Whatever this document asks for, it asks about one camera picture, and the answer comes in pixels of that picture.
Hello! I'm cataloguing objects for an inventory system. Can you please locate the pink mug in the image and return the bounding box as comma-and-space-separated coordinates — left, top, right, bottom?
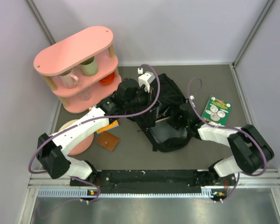
59, 69, 80, 89

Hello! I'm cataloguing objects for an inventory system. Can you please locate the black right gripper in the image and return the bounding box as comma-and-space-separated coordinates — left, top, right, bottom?
158, 100, 190, 130

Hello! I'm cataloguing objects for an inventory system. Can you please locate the Treehouse storey paperback book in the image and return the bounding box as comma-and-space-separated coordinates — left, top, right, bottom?
156, 114, 171, 123

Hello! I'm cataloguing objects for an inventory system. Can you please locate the green puzzle book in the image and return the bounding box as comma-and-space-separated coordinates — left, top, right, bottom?
202, 95, 232, 125

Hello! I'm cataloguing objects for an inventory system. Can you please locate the orange paperback book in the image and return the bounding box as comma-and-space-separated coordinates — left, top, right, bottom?
96, 120, 119, 134

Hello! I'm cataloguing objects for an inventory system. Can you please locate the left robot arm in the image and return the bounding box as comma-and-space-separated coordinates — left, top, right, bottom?
33, 78, 161, 185

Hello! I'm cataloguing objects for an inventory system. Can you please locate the clear glass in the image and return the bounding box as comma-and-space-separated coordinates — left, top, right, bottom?
79, 90, 91, 101

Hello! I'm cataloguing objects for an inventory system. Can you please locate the slotted cable duct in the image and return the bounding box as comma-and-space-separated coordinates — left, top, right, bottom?
37, 189, 225, 199

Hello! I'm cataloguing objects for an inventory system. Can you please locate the black student backpack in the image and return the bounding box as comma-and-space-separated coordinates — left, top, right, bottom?
130, 73, 192, 153

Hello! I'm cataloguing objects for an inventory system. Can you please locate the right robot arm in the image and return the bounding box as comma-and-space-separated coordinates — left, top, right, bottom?
169, 103, 274, 185

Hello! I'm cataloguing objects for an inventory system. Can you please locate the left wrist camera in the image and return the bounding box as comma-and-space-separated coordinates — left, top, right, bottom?
138, 67, 155, 92

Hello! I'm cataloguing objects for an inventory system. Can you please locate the orange bowl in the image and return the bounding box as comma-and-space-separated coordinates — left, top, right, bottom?
98, 72, 115, 85

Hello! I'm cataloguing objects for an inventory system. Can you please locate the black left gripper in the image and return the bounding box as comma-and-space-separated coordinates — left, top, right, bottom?
124, 85, 161, 112

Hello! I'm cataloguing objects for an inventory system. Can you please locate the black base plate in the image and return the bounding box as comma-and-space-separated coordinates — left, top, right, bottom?
70, 169, 238, 189

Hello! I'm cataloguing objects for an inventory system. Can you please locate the brown leather wallet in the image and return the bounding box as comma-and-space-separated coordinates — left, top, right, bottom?
97, 131, 120, 151

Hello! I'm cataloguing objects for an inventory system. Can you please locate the pink cream plate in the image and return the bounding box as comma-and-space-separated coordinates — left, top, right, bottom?
58, 119, 94, 155

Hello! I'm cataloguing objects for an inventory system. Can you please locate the green mug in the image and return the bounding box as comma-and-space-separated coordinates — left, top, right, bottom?
80, 56, 98, 76

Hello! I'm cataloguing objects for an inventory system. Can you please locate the pink three-tier shelf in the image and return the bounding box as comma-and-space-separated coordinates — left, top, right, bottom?
34, 26, 122, 113

